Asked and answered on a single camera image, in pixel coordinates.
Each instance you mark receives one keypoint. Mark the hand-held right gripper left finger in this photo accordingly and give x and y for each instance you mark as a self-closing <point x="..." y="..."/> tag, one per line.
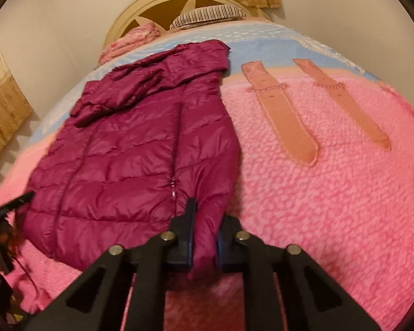
<point x="184" y="244"/>

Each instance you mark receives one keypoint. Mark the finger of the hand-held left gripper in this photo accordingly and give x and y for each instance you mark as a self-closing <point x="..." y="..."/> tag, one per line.
<point x="17" y="202"/>

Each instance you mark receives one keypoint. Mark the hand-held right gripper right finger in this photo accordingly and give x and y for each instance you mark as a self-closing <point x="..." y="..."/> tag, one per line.
<point x="224" y="255"/>

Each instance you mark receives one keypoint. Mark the magenta puffer jacket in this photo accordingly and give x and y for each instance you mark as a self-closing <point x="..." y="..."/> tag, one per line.
<point x="124" y="165"/>

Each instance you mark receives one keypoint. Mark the wide beige patterned curtain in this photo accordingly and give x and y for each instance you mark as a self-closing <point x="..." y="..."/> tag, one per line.
<point x="3" y="110"/>

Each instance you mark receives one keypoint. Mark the pink and blue printed blanket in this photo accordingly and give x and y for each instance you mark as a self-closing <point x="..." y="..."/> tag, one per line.
<point x="314" y="196"/>

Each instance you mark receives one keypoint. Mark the pink folded quilt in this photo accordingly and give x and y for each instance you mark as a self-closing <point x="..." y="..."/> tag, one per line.
<point x="131" y="41"/>

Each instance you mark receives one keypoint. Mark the striped pillow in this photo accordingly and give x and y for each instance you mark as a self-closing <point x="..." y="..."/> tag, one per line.
<point x="207" y="15"/>

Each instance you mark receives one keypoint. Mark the cream wooden bed headboard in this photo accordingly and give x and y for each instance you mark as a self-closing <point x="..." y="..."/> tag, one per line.
<point x="148" y="3"/>

